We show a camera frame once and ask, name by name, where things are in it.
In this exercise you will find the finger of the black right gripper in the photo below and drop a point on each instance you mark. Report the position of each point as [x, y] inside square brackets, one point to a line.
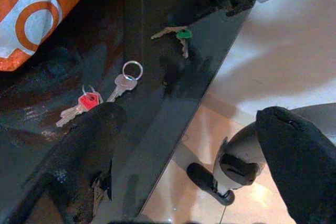
[191, 11]

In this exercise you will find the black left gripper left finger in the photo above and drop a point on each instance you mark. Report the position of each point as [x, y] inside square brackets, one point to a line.
[78, 155]

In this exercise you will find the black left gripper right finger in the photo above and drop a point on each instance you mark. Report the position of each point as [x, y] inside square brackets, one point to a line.
[302, 169]

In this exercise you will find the green capped key bunch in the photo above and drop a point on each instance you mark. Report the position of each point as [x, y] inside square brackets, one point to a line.
[183, 35]

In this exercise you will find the red capped key bunch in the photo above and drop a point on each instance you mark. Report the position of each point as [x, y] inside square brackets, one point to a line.
[86, 102]

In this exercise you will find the grey robot leg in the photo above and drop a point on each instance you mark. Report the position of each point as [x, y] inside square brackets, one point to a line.
[241, 145]

